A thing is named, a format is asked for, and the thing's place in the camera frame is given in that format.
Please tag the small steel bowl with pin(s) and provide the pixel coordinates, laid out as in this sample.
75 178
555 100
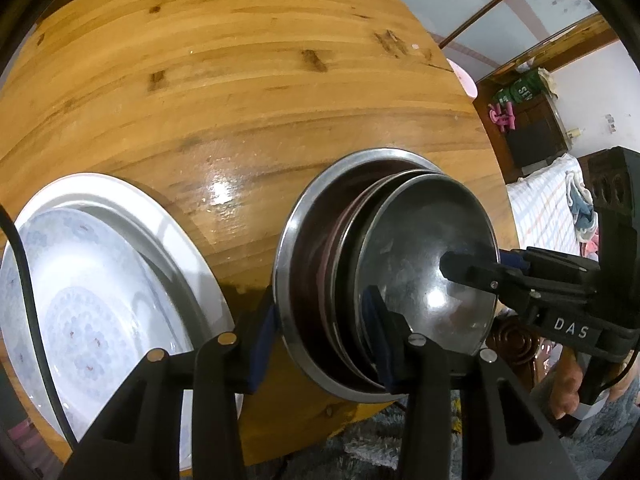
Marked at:
425 230

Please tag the crumpled blue white cloth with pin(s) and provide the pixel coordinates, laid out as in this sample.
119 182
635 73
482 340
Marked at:
582 210

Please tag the pink plastic stool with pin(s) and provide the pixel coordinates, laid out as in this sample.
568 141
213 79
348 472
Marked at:
465 82

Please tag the person's right hand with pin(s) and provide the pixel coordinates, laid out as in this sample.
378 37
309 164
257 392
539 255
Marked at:
565 385

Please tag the carved wooden chair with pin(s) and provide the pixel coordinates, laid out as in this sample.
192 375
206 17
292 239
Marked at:
512 340

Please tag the pink toy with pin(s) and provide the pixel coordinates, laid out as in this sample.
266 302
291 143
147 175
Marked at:
502 117

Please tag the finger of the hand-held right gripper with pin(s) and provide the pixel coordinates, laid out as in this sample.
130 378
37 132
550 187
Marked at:
515 260
470 270

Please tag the dark wooden cabinet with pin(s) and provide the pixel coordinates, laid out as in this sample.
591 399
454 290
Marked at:
535 140

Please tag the checkered blanket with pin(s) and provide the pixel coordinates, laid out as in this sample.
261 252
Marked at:
545 210

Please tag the green bag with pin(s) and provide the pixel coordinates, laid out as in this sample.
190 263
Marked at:
522 91

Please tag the grey shaggy rug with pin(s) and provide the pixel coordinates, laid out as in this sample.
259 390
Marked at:
350 450

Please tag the white plate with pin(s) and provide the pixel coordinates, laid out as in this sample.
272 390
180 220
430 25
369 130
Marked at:
165 230

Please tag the large steel bowl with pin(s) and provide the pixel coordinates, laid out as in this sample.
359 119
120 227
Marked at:
305 240

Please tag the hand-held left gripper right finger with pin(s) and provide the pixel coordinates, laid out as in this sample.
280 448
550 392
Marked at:
377 330

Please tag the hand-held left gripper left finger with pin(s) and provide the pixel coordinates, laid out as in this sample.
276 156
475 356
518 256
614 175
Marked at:
265 340

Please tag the floral pale blue plate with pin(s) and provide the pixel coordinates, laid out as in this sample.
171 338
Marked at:
75 310

